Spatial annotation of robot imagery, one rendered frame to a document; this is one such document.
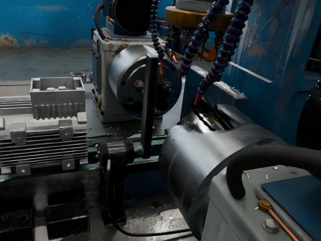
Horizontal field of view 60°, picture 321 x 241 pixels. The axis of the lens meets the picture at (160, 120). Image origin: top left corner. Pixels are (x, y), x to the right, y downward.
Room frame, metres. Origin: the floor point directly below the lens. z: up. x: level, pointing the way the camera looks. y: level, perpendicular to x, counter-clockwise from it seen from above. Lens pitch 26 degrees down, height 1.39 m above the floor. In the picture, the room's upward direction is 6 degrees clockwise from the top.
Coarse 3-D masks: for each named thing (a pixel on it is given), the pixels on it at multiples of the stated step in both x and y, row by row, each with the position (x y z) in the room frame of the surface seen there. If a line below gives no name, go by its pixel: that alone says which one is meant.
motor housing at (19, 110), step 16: (16, 96) 0.63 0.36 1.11; (0, 112) 0.56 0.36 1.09; (16, 112) 0.57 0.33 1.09; (32, 128) 0.55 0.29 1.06; (48, 128) 0.56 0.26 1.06; (80, 128) 0.60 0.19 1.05; (0, 144) 0.52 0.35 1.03; (32, 144) 0.53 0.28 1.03; (48, 144) 0.55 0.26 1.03; (64, 144) 0.56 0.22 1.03; (80, 144) 0.58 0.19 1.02; (0, 160) 0.51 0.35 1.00; (16, 160) 0.52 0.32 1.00; (32, 160) 0.54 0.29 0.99; (48, 160) 0.55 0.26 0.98
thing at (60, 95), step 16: (32, 80) 0.65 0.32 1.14; (48, 80) 0.68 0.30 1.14; (64, 80) 0.69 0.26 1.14; (80, 80) 0.68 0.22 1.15; (32, 96) 0.58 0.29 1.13; (48, 96) 0.59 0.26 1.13; (64, 96) 0.60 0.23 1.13; (80, 96) 0.62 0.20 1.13; (32, 112) 0.58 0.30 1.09; (48, 112) 0.58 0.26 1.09; (64, 112) 0.60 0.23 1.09
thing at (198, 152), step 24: (192, 120) 0.51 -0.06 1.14; (216, 120) 0.49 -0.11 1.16; (240, 120) 0.49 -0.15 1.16; (168, 144) 0.50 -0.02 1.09; (192, 144) 0.45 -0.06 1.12; (216, 144) 0.43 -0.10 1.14; (240, 144) 0.41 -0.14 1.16; (264, 144) 0.42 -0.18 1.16; (288, 144) 0.44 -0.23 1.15; (168, 168) 0.47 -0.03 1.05; (192, 168) 0.41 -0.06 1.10; (216, 168) 0.38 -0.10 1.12; (192, 192) 0.38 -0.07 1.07; (192, 216) 0.37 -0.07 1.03
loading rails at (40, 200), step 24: (0, 168) 0.61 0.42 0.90; (96, 168) 0.60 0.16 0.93; (144, 168) 0.66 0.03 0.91; (0, 192) 0.51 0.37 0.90; (24, 192) 0.53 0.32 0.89; (48, 192) 0.55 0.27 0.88; (72, 192) 0.58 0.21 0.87; (96, 192) 0.60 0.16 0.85; (144, 192) 0.66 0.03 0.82; (168, 192) 0.69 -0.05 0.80
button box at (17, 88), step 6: (0, 84) 0.77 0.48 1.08; (6, 84) 0.78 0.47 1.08; (12, 84) 0.78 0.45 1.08; (18, 84) 0.79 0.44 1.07; (24, 84) 0.80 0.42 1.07; (30, 84) 0.80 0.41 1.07; (0, 90) 0.76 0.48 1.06; (6, 90) 0.77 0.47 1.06; (12, 90) 0.77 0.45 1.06; (18, 90) 0.78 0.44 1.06; (24, 90) 0.79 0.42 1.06; (0, 96) 0.75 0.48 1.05; (6, 96) 0.76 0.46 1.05
